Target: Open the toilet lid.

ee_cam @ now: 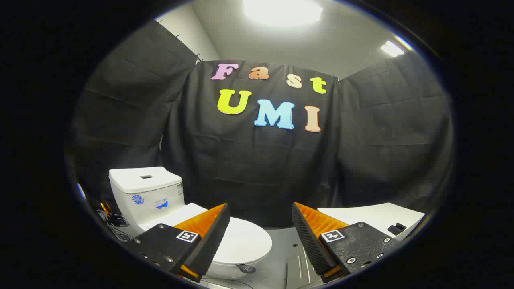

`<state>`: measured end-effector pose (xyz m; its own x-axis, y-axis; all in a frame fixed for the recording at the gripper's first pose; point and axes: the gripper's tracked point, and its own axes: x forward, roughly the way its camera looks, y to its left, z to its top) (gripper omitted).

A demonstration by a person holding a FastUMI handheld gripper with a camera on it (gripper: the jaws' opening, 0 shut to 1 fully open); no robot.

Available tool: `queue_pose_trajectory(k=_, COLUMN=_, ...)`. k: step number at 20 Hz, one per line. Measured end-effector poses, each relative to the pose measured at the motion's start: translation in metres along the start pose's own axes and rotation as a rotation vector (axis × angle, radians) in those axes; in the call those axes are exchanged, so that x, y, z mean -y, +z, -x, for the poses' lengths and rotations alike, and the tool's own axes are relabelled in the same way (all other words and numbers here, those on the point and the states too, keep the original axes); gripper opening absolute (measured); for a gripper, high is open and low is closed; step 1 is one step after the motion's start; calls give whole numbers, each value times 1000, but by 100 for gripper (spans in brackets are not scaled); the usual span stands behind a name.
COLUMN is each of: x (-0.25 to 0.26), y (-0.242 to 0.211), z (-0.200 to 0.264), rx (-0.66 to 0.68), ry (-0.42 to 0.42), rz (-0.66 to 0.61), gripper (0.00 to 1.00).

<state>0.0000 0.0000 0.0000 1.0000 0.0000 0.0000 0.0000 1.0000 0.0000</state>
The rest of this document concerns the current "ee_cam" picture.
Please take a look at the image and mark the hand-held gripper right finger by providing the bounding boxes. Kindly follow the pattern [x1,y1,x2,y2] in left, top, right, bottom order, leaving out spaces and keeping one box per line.
[292,202,402,281]

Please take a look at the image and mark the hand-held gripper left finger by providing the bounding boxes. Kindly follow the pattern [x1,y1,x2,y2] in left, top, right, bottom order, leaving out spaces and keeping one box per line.
[128,203,232,282]

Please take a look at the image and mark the white toilet lid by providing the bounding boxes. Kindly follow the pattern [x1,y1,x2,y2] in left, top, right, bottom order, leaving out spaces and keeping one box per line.
[153,203,273,266]

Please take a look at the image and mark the white ceramic toilet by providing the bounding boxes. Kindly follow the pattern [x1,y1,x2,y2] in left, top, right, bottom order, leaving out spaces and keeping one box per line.
[108,167,273,280]

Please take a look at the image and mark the white drawer cabinet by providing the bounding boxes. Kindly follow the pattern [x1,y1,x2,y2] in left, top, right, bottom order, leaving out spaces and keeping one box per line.
[317,203,426,241]

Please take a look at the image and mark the black backdrop cloth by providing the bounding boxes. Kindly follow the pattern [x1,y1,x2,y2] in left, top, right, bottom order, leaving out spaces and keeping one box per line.
[66,18,454,227]

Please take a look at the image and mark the large ceiling light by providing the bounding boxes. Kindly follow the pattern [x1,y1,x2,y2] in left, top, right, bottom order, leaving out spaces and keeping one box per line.
[243,0,324,26]

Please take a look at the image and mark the tangled black and orange cables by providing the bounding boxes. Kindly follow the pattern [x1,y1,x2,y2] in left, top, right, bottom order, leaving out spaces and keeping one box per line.
[96,200,133,242]

